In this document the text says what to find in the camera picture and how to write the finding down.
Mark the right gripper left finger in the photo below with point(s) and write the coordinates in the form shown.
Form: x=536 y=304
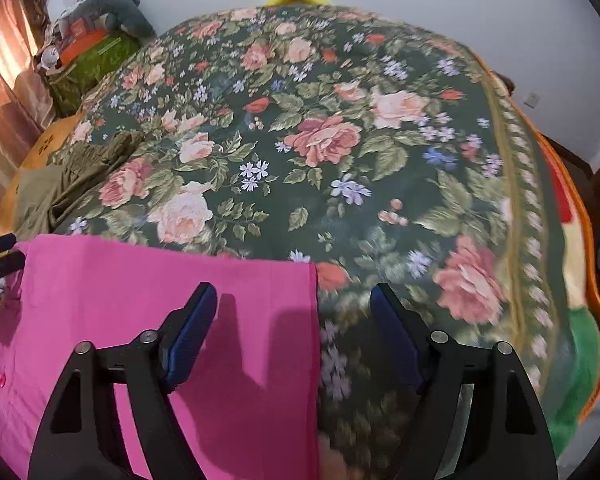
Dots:
x=80 y=434

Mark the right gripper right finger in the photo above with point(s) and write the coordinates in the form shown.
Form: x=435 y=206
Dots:
x=477 y=415

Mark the grey plush toy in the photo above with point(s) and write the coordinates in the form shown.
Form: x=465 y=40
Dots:
x=120 y=14

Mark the green fabric storage bag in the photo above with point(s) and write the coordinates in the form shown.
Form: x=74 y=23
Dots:
x=70 y=84

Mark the pink striped curtain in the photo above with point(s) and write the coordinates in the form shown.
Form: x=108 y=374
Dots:
x=26 y=108

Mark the orange box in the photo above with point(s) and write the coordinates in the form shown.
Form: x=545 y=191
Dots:
x=71 y=47

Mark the olive green shorts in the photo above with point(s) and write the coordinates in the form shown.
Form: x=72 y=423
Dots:
x=46 y=196

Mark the floral dark green bedspread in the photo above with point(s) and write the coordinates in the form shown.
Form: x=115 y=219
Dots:
x=375 y=150

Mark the brown wooden board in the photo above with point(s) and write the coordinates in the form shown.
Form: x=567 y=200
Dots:
x=49 y=141

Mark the white wall socket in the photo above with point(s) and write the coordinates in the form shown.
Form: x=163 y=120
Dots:
x=531 y=100

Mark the colourful fleece blanket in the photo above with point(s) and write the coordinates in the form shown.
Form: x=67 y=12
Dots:
x=575 y=279

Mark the pink pants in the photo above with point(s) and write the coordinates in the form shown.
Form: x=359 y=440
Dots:
x=236 y=341

